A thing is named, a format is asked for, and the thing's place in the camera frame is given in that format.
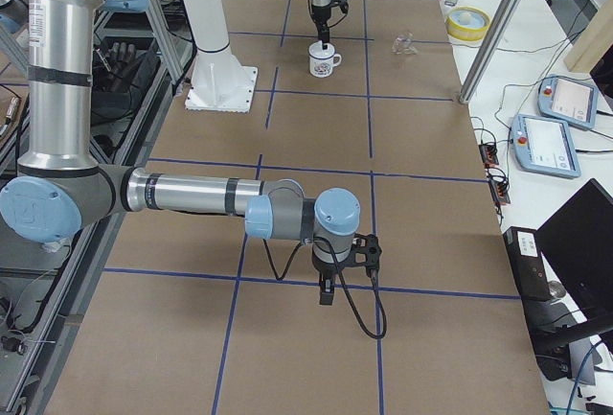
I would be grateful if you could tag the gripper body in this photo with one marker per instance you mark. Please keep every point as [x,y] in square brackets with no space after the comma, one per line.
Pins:
[326,270]
[319,11]

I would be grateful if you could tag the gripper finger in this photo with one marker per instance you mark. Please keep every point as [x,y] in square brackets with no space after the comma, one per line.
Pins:
[326,295]
[323,34]

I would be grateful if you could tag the clear glass funnel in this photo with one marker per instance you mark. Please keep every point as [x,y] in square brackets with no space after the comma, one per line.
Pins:
[404,45]

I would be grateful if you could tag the white enamel mug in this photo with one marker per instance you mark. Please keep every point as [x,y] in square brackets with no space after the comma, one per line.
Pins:
[323,59]

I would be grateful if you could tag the yellow rimmed bowl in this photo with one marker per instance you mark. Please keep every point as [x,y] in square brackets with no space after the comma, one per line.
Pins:
[467,23]

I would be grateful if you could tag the near orange relay board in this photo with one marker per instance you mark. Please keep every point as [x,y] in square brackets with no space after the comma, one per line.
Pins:
[499,188]

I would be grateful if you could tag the orange relay board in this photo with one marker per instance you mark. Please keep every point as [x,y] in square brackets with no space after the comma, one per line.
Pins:
[499,188]
[488,152]

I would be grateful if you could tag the far orange relay board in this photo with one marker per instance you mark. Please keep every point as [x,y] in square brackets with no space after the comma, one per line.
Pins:
[488,152]

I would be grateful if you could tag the black box with label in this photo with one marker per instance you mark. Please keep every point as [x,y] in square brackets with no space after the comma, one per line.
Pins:
[540,296]

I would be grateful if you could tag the black mannequin hand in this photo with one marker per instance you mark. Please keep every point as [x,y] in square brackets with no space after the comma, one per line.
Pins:
[116,67]

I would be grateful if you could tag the near teach pendant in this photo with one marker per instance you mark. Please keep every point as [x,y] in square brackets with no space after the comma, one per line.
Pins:
[544,145]

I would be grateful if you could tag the teach pendant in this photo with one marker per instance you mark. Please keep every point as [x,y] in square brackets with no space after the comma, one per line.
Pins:
[544,145]
[569,100]

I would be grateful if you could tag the black monitor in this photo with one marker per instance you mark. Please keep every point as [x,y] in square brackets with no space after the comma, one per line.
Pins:
[576,241]

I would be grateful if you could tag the far teach pendant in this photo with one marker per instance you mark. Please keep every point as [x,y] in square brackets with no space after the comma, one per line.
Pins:
[569,100]

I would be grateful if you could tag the wooden plank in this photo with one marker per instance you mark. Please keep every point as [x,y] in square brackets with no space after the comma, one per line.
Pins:
[593,43]

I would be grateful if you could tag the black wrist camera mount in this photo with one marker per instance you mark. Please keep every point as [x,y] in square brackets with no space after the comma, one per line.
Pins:
[365,252]
[342,5]

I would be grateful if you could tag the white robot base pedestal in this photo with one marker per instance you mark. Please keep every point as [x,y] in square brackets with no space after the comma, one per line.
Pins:
[218,82]

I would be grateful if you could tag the aluminium frame post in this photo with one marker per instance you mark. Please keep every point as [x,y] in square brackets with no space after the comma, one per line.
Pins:
[499,23]

